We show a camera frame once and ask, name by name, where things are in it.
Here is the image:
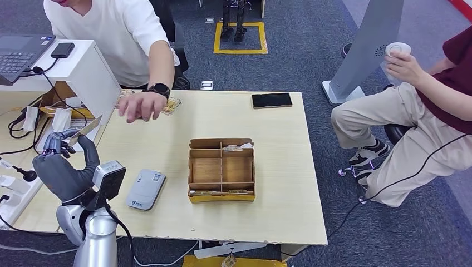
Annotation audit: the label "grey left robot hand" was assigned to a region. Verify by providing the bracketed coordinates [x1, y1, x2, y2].
[32, 128, 101, 204]

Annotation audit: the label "person's hand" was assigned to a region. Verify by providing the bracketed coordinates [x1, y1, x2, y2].
[383, 50, 425, 87]

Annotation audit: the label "person's left hand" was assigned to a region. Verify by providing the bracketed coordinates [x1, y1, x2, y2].
[117, 91, 169, 124]

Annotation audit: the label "white handheld controller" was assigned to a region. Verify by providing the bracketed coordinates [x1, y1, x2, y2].
[383, 41, 412, 60]

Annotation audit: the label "cardboard organizer box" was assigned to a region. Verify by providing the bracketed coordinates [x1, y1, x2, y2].
[188, 137, 256, 204]

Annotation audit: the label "person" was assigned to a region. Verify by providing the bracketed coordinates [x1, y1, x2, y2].
[331, 24, 472, 208]
[43, 0, 190, 124]

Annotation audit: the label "grey white card reader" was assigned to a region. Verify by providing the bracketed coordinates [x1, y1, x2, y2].
[125, 169, 166, 211]

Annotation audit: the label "black wristwatch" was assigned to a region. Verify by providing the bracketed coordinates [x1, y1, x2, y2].
[141, 83, 171, 100]

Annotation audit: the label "grey kiosk stand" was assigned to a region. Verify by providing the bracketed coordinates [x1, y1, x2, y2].
[322, 0, 406, 107]

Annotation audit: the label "white power adapter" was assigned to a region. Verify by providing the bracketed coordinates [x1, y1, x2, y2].
[0, 174, 32, 194]

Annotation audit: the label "white power strip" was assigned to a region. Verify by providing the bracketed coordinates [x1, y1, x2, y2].
[0, 173, 45, 230]

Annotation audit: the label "printed paper sheet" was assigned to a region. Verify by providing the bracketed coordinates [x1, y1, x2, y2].
[37, 117, 102, 152]

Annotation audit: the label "white folded tissue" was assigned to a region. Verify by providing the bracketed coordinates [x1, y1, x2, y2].
[52, 107, 73, 134]
[22, 106, 40, 132]

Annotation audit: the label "white riser shelf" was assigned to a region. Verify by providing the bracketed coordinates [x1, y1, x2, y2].
[0, 39, 122, 126]

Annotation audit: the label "black wheeled office stool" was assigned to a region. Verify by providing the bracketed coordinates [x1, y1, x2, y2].
[337, 123, 417, 205]

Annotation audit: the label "brown yellow cardboard box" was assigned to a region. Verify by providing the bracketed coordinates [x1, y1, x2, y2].
[39, 81, 96, 120]

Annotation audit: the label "black white sneaker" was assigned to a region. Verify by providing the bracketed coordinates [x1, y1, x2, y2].
[348, 139, 392, 167]

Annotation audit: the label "black power bank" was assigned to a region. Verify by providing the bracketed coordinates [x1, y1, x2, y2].
[50, 42, 76, 59]

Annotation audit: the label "small black humanoid robot legs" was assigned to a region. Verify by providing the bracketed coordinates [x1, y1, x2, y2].
[220, 0, 253, 43]

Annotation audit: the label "grey laptop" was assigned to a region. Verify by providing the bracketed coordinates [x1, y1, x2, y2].
[0, 33, 57, 86]

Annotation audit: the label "black smartphone with dark screen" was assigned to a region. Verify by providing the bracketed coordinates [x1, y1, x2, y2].
[252, 92, 293, 110]

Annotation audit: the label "white flat strip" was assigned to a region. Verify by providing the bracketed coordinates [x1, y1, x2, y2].
[194, 242, 268, 260]

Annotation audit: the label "black plug with cable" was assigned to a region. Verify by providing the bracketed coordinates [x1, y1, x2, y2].
[0, 158, 38, 183]

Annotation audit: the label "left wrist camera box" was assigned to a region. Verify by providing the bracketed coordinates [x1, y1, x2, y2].
[79, 160, 127, 211]

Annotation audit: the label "black power cable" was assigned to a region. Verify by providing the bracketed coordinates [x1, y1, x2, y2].
[0, 194, 62, 236]

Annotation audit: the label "coiled black cable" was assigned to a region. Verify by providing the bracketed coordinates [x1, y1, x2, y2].
[8, 107, 50, 140]

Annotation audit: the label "grey cable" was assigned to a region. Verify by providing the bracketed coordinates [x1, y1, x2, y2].
[0, 242, 79, 256]

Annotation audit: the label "thin black controller cable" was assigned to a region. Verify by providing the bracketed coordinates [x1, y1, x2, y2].
[326, 133, 469, 239]

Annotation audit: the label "long black cable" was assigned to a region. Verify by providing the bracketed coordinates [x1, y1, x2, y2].
[22, 57, 89, 159]

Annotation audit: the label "white cable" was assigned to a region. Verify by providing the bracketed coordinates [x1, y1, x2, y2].
[132, 239, 200, 267]

